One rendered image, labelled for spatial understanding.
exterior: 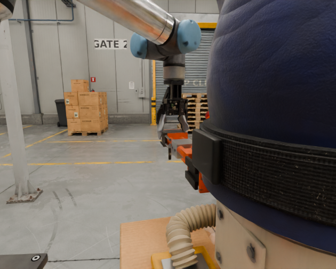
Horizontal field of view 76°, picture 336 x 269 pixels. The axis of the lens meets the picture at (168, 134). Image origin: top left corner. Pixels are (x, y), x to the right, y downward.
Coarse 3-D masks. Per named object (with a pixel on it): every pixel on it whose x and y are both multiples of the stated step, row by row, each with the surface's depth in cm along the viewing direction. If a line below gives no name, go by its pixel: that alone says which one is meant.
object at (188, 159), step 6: (186, 156) 48; (186, 162) 47; (192, 168) 43; (186, 174) 48; (192, 174) 46; (198, 174) 42; (192, 180) 44; (198, 180) 42; (192, 186) 44; (204, 186) 42; (204, 192) 42
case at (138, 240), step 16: (128, 224) 49; (144, 224) 49; (160, 224) 49; (128, 240) 44; (144, 240) 44; (160, 240) 44; (192, 240) 44; (208, 240) 44; (128, 256) 40; (144, 256) 40
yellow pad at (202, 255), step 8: (200, 248) 39; (152, 256) 37; (160, 256) 37; (168, 256) 37; (200, 256) 36; (208, 256) 37; (152, 264) 36; (160, 264) 35; (168, 264) 35; (200, 264) 34; (208, 264) 35
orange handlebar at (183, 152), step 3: (171, 138) 73; (180, 138) 75; (183, 138) 73; (168, 141) 75; (171, 141) 71; (171, 144) 70; (180, 147) 61; (177, 150) 62; (180, 150) 60; (183, 150) 57; (186, 150) 57; (189, 150) 57; (180, 153) 59; (183, 153) 57; (186, 153) 54; (183, 156) 56; (183, 159) 58
